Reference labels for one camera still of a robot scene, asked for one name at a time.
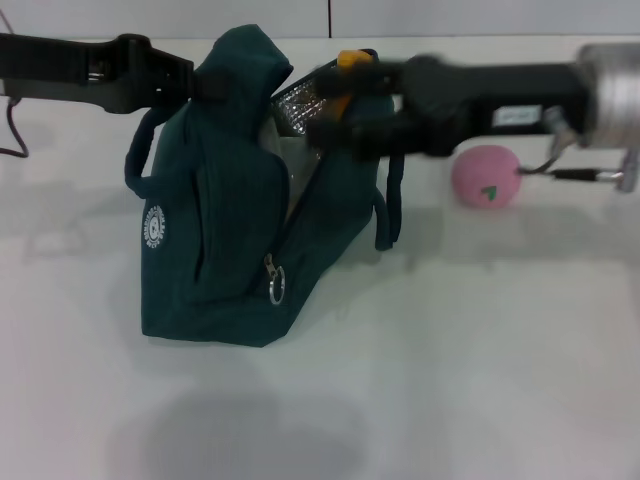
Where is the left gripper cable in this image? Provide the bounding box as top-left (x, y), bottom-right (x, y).
top-left (0, 95), bottom-right (30, 160)

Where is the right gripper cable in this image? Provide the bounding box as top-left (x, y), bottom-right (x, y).
top-left (516, 107), bottom-right (627, 185)

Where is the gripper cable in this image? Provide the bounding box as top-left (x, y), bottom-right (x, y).
top-left (516, 107), bottom-right (627, 185)
top-left (0, 95), bottom-right (30, 160)

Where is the yellow banana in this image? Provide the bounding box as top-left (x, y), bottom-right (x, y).
top-left (332, 48), bottom-right (375, 124)

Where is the dark teal insulated lunch bag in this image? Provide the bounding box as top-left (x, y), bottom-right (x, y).
top-left (123, 23), bottom-right (405, 349)

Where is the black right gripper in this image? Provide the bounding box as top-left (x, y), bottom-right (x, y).
top-left (304, 53), bottom-right (597, 162)

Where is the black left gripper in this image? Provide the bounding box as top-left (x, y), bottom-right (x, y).
top-left (0, 32), bottom-right (230, 116)

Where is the pink toy peach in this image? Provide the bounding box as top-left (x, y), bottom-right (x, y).
top-left (450, 143), bottom-right (525, 208)

